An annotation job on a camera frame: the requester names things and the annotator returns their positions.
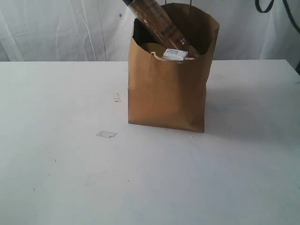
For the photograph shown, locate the torn paper scrap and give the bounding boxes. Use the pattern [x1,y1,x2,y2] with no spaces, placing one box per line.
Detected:
[113,93,121,102]

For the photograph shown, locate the small white milk carton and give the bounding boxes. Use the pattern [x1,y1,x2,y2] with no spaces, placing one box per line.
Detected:
[163,49,188,61]

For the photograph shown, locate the white curtain backdrop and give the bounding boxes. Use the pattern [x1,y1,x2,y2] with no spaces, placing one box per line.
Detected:
[0,0,300,67]

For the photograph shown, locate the spaghetti packet with Italian flag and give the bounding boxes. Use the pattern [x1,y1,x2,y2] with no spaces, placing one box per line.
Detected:
[123,0,200,58]

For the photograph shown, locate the brown paper bag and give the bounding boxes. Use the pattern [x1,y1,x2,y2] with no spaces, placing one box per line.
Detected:
[128,3,220,133]

